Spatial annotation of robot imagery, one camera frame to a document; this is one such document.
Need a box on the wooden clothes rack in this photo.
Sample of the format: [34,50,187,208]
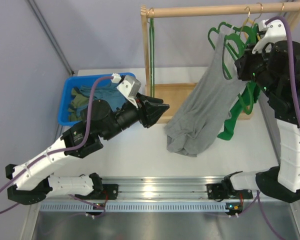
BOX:
[140,0,300,124]

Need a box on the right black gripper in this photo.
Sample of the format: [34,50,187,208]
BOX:
[235,41,279,97]

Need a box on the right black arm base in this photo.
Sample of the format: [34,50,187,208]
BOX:
[206,171,242,202]

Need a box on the grey tank top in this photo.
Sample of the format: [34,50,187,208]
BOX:
[164,32,246,157]

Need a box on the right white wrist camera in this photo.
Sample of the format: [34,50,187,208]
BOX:
[252,20,286,54]

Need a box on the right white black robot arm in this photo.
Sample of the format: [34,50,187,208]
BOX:
[222,40,300,203]

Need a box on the yellow hanger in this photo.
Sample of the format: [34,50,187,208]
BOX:
[241,3,265,43]

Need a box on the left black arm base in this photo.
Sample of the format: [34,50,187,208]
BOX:
[75,172,119,200]

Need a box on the teal blue garment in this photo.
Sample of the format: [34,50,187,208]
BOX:
[76,83,126,113]

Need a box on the green tank top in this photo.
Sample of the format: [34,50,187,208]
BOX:
[217,81,261,141]

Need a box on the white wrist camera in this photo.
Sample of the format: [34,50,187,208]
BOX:
[111,73,141,106]
[252,20,286,54]

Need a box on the blue plastic bin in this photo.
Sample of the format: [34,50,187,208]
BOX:
[57,72,138,127]

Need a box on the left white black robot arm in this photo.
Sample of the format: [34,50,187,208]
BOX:
[5,93,170,205]

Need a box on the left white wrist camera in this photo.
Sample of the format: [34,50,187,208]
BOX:
[111,73,141,106]

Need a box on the perforated cable duct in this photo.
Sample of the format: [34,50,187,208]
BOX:
[40,201,242,213]

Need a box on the olive green garment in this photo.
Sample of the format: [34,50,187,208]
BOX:
[68,85,91,122]

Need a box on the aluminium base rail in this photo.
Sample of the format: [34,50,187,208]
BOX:
[39,176,300,201]

